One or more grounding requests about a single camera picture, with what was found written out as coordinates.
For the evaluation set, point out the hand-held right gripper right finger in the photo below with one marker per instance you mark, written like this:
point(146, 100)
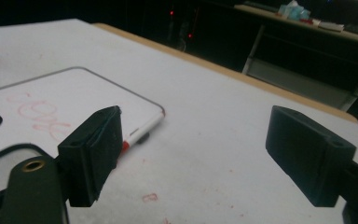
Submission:
point(307, 155)

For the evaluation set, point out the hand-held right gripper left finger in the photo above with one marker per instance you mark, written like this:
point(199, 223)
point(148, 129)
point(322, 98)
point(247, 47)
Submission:
point(90, 161)

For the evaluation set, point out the white table cover sheet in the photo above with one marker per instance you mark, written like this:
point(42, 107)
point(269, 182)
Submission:
point(214, 140)

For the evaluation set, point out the white marker with red cap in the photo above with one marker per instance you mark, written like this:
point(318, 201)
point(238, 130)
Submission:
point(146, 126)

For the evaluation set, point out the teal packet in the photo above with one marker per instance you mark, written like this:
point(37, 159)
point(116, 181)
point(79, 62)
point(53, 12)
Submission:
point(295, 12)

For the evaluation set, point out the white desk frame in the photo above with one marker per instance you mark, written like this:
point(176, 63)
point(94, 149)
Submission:
point(292, 81)

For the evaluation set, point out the flat white object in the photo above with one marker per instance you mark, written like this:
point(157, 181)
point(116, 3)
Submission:
point(331, 26)

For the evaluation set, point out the small red object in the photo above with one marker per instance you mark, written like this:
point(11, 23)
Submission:
point(306, 21)

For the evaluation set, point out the dark equipment with red lights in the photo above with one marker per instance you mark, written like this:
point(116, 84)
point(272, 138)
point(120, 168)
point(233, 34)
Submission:
point(183, 31)

